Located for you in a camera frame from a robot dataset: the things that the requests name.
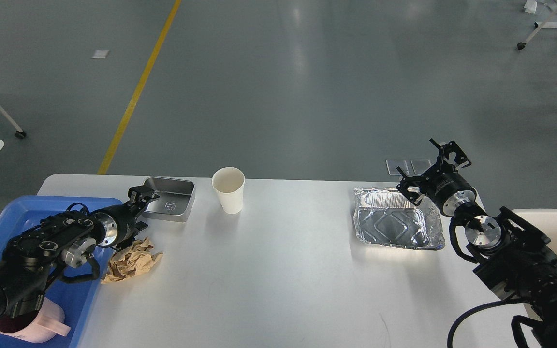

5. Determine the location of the aluminium foil tray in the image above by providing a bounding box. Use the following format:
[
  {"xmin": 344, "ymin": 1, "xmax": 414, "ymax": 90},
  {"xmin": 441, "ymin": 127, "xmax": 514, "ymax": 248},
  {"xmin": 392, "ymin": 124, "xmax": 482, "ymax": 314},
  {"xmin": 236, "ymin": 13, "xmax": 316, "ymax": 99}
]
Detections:
[{"xmin": 353, "ymin": 188, "xmax": 446, "ymax": 251}]

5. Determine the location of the pink mug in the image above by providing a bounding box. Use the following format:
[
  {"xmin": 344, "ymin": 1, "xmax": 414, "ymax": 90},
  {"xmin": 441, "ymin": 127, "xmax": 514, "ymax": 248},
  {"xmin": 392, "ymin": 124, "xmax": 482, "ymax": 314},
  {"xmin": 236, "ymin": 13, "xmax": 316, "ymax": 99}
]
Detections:
[{"xmin": 0, "ymin": 298, "xmax": 71, "ymax": 344}]

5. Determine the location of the blue plastic tray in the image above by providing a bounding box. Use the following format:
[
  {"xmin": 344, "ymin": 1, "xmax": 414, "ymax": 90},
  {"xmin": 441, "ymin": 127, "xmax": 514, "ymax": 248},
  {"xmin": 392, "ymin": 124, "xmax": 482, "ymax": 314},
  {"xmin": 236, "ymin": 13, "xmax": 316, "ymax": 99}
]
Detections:
[{"xmin": 0, "ymin": 196, "xmax": 121, "ymax": 348}]

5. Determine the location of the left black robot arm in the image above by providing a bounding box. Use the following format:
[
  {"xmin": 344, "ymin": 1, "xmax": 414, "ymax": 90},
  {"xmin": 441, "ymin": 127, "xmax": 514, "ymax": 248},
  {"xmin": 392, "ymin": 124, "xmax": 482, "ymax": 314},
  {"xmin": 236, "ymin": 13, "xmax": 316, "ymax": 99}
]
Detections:
[{"xmin": 0, "ymin": 185, "xmax": 159, "ymax": 319}]

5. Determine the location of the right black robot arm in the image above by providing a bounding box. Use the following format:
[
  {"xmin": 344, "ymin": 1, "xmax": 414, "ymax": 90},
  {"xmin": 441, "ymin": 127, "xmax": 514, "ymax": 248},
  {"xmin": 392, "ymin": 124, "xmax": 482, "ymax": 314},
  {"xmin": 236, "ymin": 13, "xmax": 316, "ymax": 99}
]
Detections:
[{"xmin": 396, "ymin": 141, "xmax": 557, "ymax": 348}]

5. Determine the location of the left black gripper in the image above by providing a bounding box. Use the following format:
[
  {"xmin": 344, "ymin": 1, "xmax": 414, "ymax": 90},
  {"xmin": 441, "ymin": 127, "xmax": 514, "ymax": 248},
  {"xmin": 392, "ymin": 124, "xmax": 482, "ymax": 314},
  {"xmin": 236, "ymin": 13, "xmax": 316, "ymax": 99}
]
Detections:
[{"xmin": 92, "ymin": 186, "xmax": 160, "ymax": 252}]

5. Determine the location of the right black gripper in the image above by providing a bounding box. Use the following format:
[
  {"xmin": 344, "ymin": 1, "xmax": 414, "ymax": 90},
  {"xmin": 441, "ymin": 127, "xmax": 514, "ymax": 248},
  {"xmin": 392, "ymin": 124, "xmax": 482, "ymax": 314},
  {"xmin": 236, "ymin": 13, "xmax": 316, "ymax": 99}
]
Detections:
[{"xmin": 396, "ymin": 138, "xmax": 477, "ymax": 217}]

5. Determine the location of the white paper cup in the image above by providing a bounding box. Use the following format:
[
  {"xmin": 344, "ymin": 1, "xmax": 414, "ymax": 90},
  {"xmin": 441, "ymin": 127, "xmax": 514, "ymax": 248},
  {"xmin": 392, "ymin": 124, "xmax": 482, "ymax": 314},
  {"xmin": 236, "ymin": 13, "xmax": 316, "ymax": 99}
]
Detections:
[{"xmin": 211, "ymin": 167, "xmax": 246, "ymax": 215}]

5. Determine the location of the crumpled brown paper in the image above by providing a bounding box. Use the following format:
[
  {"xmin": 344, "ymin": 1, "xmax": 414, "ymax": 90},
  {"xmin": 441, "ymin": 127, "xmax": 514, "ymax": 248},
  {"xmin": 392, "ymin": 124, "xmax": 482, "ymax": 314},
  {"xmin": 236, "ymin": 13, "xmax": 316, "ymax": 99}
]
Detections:
[{"xmin": 100, "ymin": 237, "xmax": 163, "ymax": 284}]

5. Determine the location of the small stainless steel tray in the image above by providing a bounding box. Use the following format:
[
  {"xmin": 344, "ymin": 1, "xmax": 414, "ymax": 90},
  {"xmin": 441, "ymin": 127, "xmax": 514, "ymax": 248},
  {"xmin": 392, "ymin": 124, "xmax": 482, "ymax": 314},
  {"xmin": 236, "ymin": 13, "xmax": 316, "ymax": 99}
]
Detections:
[{"xmin": 142, "ymin": 177, "xmax": 195, "ymax": 223}]

